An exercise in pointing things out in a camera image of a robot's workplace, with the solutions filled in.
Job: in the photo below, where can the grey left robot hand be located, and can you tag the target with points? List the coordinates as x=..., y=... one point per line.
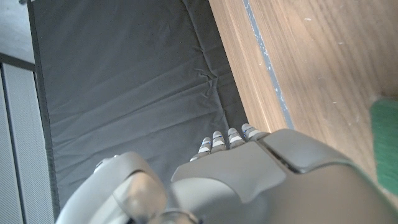
x=248, y=186

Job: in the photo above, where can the green circuit board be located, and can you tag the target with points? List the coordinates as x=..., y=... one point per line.
x=387, y=140

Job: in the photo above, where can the black backdrop cloth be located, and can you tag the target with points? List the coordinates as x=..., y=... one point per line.
x=124, y=77

